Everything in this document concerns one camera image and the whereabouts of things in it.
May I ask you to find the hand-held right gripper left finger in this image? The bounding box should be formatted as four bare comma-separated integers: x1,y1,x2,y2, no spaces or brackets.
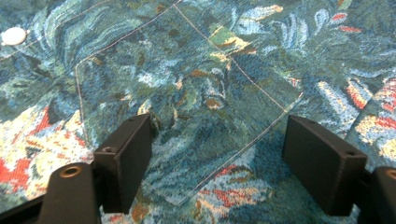
92,113,154,216

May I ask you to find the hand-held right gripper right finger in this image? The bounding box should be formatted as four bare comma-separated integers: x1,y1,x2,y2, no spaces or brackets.
281,114,369,217

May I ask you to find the teal floral shirt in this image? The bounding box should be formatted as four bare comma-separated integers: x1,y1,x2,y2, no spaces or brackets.
0,0,396,224

